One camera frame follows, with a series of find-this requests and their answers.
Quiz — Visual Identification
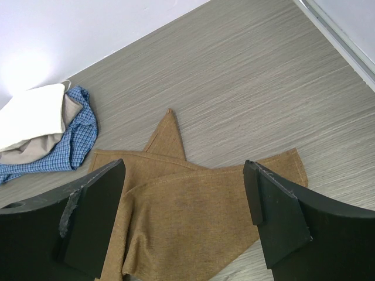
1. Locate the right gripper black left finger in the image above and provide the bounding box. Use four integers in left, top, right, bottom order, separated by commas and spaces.
1, 159, 126, 280

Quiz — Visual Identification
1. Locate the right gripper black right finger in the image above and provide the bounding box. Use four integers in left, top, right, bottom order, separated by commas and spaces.
243, 161, 374, 280

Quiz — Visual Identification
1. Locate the brown cloth napkin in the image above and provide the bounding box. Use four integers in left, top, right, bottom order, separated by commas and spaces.
88, 108, 309, 279

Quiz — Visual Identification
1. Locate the blue checkered cloth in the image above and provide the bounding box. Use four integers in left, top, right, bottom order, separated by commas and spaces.
1, 85, 98, 184

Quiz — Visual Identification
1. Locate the beige folded cloth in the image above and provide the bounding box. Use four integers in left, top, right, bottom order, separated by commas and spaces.
1, 94, 83, 165

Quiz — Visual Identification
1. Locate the white folded cloth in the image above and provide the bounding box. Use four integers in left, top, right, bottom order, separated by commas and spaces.
1, 83, 65, 151

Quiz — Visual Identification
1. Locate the aluminium frame rail right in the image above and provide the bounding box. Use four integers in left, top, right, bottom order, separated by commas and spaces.
295, 0, 374, 90

